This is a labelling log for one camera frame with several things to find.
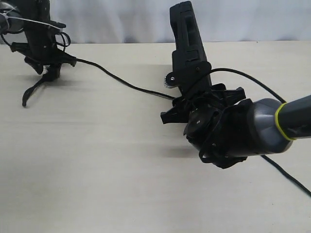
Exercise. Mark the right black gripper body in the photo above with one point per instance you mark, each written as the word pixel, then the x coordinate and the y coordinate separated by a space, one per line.
pixel 217 97

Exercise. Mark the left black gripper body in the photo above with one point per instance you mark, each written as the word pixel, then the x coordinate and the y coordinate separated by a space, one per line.
pixel 41 46

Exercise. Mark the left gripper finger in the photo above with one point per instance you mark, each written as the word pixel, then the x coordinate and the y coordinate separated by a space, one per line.
pixel 52 73
pixel 35 65

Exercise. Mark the black plastic carry case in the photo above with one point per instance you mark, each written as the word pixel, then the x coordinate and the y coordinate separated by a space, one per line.
pixel 189 47

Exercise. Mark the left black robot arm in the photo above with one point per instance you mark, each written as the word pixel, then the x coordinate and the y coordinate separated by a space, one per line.
pixel 33 17

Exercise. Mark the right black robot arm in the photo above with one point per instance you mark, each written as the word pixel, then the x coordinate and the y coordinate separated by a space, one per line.
pixel 226 127

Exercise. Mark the white zip tie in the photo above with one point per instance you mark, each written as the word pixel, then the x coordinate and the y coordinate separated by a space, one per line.
pixel 7 17

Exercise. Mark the white backdrop curtain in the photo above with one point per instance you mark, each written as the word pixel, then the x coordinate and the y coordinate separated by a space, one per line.
pixel 148 21

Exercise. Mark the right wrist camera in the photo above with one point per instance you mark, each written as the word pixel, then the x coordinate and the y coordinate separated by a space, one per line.
pixel 194 78

